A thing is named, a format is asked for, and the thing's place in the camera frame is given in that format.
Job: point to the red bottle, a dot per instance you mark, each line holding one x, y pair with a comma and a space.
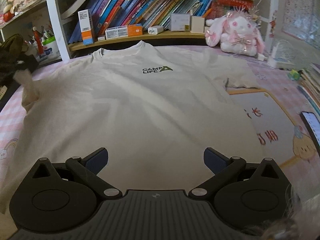
38, 36

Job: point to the white orange tall box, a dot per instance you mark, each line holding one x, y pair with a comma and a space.
86, 27

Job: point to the beige camp life t-shirt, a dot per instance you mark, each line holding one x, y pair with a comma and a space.
155, 110

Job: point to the row of colourful books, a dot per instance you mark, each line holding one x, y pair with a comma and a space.
108, 14

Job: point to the white tub green lid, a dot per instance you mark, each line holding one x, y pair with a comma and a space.
50, 48

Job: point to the white pink plush bunny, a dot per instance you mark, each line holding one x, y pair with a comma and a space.
235, 33

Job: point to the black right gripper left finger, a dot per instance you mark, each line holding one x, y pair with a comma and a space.
75, 179

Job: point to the wooden bookshelf board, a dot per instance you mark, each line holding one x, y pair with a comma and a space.
166, 35

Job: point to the stack of books right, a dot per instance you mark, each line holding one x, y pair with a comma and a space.
309, 81

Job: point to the white card box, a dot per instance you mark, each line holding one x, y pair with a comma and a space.
180, 22

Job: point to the smartphone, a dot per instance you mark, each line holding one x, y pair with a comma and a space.
313, 126

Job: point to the white charger block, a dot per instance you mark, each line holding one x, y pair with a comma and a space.
155, 30

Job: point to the white shelf post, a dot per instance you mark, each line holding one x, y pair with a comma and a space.
55, 19

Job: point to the cream pen holder box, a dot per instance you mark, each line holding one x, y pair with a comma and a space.
197, 24

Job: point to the white orange flat box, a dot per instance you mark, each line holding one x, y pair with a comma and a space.
124, 31

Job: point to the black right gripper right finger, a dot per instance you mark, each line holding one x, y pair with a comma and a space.
236, 179

